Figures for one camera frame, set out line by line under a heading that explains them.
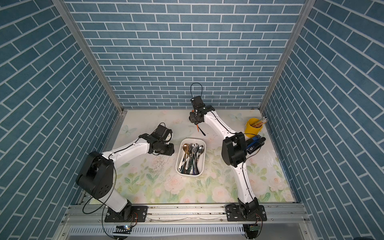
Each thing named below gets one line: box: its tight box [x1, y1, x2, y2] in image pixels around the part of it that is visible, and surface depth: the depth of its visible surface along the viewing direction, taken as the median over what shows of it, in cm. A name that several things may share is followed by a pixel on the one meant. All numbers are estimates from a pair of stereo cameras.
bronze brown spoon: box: [182, 143, 190, 172], surface depth 97 cm
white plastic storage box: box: [175, 138, 207, 177], surface depth 93 cm
